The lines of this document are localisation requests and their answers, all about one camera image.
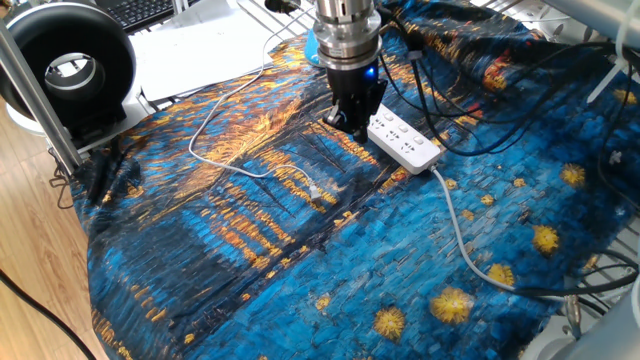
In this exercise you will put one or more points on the blue and white desk lamp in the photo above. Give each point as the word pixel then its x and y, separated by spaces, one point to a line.
pixel 311 50

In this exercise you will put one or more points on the black computer keyboard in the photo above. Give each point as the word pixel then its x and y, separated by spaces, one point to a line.
pixel 140 12

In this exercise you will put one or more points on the starry night painting tablecloth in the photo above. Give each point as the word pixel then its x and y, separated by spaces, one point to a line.
pixel 350 250

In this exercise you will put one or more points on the aluminium profile post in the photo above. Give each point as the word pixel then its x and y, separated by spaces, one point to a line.
pixel 41 102

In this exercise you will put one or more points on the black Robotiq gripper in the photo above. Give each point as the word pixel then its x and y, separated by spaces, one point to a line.
pixel 355 90

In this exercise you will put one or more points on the white paper sheets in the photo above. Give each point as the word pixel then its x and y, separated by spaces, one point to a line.
pixel 200 55

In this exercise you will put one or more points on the black round object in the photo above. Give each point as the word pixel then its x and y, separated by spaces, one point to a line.
pixel 282 5

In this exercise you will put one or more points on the black round duct fan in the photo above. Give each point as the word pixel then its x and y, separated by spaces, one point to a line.
pixel 115 55

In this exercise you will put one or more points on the white power strip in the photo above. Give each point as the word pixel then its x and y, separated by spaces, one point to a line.
pixel 405 145

